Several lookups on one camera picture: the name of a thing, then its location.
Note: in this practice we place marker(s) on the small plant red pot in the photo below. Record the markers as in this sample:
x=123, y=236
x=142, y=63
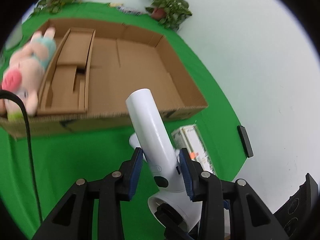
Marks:
x=169, y=13

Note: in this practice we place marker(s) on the green table cloth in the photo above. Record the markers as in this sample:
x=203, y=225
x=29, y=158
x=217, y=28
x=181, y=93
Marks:
x=61, y=160

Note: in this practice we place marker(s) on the pink pig plush toy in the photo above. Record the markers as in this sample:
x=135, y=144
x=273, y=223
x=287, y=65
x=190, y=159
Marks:
x=27, y=67

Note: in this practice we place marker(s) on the white hair dryer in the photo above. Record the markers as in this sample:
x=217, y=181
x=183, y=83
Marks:
x=161, y=158

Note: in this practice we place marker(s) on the yellow small packet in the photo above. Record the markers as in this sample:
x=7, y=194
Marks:
x=113, y=5

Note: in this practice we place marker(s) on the white green rectangular carton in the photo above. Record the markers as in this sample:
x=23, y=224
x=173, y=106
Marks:
x=189, y=137

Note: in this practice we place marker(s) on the white kettle black lid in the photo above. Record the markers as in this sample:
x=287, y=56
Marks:
x=15, y=37

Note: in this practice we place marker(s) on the brown cardboard box tray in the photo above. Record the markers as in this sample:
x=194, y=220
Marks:
x=125, y=58

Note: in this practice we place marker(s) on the patterned small packet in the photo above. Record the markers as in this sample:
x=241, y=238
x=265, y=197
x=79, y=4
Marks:
x=129, y=11

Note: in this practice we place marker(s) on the black flat device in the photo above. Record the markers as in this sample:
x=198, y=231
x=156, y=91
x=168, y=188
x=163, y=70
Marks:
x=245, y=141

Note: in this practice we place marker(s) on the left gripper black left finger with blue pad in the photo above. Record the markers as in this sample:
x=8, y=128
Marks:
x=72, y=217

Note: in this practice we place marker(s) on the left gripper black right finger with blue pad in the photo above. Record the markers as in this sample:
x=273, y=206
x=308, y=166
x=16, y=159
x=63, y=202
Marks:
x=249, y=217

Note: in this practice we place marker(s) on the brown cardboard insert divider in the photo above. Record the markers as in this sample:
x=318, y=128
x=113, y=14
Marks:
x=65, y=86

